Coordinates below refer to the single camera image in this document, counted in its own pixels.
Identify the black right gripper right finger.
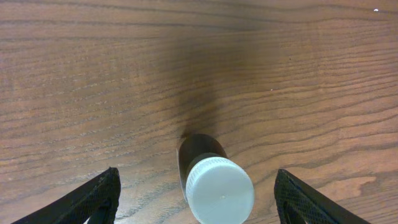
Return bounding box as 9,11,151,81
274,169,369,224

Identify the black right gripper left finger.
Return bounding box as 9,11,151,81
16,167,121,224

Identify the dark syrup bottle white cap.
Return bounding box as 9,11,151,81
177,134,255,224

